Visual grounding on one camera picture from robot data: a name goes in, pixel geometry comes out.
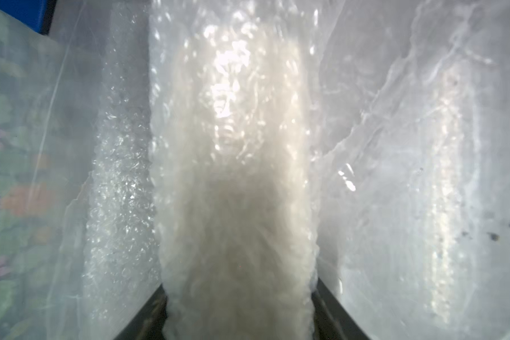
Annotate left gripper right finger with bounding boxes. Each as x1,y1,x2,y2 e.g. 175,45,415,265
312,279,370,340

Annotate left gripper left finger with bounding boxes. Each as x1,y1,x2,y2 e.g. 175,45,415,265
114,286,167,340

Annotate clear bubble wrap sheet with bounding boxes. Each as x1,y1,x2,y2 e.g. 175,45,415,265
0,1,510,339

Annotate blue tape dispenser box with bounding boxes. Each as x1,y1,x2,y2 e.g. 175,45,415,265
0,0,58,35

